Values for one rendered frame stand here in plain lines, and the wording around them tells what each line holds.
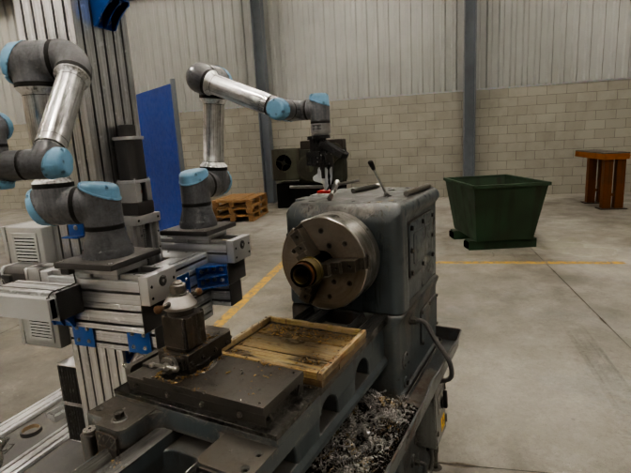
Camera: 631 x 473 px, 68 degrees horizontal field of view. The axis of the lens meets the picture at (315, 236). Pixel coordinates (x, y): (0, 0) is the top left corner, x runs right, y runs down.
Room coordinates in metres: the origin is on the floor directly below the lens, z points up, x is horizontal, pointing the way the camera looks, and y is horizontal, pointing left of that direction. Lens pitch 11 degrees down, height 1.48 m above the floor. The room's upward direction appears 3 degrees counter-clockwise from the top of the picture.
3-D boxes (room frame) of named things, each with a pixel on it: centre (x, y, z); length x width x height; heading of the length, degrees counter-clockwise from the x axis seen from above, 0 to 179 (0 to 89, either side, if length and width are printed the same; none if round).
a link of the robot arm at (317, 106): (1.84, -0.04, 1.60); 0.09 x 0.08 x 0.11; 68
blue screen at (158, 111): (7.81, 2.97, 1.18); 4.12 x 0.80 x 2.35; 39
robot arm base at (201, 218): (1.91, 0.48, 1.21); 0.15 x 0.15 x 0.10
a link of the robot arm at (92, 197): (1.45, 0.66, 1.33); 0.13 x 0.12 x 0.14; 90
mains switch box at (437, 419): (1.77, -0.46, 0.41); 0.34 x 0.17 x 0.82; 152
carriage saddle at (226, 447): (0.96, 0.28, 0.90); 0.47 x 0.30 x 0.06; 62
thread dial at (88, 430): (0.93, 0.52, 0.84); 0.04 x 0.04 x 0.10; 62
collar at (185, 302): (1.04, 0.32, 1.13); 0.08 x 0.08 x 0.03
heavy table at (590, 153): (8.96, -5.49, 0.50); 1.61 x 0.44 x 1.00; 167
